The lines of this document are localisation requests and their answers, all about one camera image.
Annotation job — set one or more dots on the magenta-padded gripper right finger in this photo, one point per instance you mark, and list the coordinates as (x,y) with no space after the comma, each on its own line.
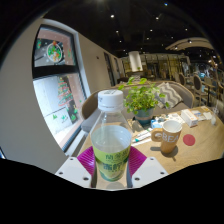
(146,170)

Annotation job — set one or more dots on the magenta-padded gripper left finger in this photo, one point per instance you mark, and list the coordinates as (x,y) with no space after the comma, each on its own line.
(78,170)

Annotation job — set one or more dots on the clear bottle with green label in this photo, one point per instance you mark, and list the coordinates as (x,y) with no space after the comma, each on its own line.
(111,140)

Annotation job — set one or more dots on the small blue box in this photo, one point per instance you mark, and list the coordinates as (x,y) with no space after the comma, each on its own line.
(142,136)

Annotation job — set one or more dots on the brown mug with white inside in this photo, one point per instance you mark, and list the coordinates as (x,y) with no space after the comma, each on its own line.
(170,140)

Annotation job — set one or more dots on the blue and white carton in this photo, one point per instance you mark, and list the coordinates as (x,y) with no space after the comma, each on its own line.
(156,124)

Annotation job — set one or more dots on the flat round red coaster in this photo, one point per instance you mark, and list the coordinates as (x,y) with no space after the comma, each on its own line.
(189,140)

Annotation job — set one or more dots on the printed picture leaflet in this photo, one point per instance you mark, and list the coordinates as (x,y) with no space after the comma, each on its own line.
(171,117)

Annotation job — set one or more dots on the white and orange box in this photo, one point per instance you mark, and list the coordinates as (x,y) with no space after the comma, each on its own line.
(189,117)

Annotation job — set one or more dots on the green potted plant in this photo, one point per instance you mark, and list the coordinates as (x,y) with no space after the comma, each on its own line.
(143,98)

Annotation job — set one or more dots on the grey zigzag striped pillow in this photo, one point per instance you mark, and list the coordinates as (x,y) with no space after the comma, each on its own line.
(171,95)

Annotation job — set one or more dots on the window with festive stickers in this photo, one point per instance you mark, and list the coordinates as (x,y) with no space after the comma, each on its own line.
(56,90)

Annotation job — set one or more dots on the grey curved sofa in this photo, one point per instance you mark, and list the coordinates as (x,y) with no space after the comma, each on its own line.
(186,96)

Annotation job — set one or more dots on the group of dining chairs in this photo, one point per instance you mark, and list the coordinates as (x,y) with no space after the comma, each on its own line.
(200,83)

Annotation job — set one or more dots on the white round column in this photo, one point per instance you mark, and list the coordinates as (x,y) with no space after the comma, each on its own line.
(135,61)

